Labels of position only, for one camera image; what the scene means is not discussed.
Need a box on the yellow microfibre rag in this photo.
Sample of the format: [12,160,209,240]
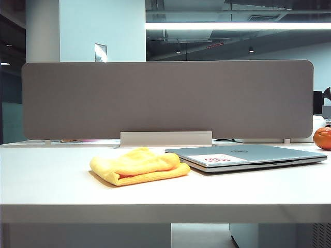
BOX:
[89,146,191,187]

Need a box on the silver closed laptop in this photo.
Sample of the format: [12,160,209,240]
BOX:
[164,144,328,173]

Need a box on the grey fabric desk divider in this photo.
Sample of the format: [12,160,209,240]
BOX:
[21,59,315,141]

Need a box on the white sticker with red print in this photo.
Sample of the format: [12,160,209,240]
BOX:
[191,152,246,164]

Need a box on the paper notice sheet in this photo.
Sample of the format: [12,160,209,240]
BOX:
[94,43,108,63]

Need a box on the orange fruit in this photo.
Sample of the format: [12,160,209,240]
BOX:
[313,127,331,150]

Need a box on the black computer monitor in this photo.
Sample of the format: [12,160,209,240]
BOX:
[313,87,331,116]

